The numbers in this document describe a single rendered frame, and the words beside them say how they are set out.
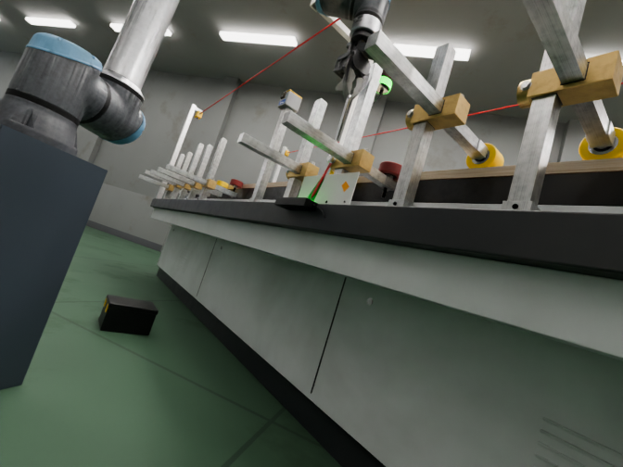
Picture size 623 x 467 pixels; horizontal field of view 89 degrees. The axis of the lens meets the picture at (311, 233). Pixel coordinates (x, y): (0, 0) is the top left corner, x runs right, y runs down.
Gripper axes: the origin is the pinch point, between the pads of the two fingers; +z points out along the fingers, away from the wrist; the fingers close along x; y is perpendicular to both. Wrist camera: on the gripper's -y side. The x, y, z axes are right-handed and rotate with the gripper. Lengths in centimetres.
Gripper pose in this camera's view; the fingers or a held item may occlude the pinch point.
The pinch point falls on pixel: (349, 97)
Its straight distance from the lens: 99.5
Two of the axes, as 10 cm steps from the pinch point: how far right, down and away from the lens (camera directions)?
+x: -7.5, -3.0, -5.9
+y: -5.9, -1.0, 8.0
